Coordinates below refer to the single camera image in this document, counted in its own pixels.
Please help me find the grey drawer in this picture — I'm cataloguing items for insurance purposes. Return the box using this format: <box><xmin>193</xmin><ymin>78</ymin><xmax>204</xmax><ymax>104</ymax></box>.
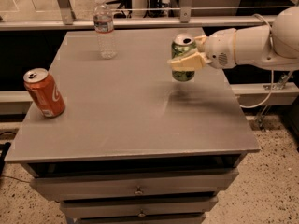
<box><xmin>60</xmin><ymin>197</ymin><xmax>218</xmax><ymax>218</ymax></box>
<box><xmin>30</xmin><ymin>168</ymin><xmax>238</xmax><ymax>201</ymax></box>

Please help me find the orange soda can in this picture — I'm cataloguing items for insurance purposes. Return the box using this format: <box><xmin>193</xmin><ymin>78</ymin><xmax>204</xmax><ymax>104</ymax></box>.
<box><xmin>23</xmin><ymin>68</ymin><xmax>65</xmax><ymax>118</ymax></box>

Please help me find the metal window rail frame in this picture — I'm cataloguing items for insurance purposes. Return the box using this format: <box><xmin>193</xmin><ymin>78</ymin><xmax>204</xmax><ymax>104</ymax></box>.
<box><xmin>0</xmin><ymin>0</ymin><xmax>299</xmax><ymax>31</ymax></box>

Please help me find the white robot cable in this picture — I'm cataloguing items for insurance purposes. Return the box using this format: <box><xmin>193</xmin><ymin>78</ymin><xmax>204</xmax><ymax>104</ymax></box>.
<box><xmin>238</xmin><ymin>13</ymin><xmax>277</xmax><ymax>110</ymax></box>

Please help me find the top grey drawer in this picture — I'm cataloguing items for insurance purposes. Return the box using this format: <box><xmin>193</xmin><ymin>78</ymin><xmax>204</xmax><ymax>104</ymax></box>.
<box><xmin>30</xmin><ymin>168</ymin><xmax>238</xmax><ymax>201</ymax></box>

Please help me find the clear plastic water bottle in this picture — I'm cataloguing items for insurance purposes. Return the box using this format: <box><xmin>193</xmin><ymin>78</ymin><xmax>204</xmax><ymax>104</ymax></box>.
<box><xmin>93</xmin><ymin>0</ymin><xmax>117</xmax><ymax>59</ymax></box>

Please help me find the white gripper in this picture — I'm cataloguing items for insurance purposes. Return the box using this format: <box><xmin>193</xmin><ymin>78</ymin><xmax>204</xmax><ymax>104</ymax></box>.
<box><xmin>167</xmin><ymin>28</ymin><xmax>236</xmax><ymax>72</ymax></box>

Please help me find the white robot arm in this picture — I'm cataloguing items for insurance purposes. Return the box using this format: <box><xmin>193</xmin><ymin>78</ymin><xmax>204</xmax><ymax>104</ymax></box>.
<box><xmin>168</xmin><ymin>7</ymin><xmax>299</xmax><ymax>71</ymax></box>

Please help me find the black cable on floor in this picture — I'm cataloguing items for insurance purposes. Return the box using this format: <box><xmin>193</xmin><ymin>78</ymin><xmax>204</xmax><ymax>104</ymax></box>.
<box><xmin>0</xmin><ymin>131</ymin><xmax>31</xmax><ymax>185</ymax></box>

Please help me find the grey drawer cabinet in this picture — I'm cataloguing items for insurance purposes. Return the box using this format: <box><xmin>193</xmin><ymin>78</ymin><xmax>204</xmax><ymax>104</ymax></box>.
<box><xmin>7</xmin><ymin>29</ymin><xmax>259</xmax><ymax>224</ymax></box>

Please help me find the green soda can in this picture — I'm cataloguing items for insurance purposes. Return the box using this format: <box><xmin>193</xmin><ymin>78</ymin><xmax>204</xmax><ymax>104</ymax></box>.
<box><xmin>171</xmin><ymin>33</ymin><xmax>197</xmax><ymax>82</ymax></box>

